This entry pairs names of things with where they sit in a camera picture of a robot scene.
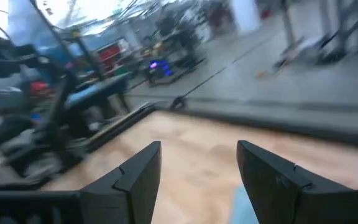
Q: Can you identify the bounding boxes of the teal cloth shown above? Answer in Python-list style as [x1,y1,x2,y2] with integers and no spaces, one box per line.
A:
[229,182,260,224]

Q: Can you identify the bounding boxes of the blue table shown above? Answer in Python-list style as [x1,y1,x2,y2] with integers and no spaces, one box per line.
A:
[64,72,131,110]

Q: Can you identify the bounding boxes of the red cabinet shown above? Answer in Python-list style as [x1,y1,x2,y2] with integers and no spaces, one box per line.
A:
[98,42,129,68]

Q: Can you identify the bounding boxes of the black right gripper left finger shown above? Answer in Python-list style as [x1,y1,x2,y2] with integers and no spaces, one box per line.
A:
[79,141,162,224]

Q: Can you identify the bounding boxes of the black table edge rail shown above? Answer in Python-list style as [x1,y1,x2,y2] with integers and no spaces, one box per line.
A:
[85,100,358,149]

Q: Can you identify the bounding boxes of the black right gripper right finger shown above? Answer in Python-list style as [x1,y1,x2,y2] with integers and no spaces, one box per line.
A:
[236,139,358,224]

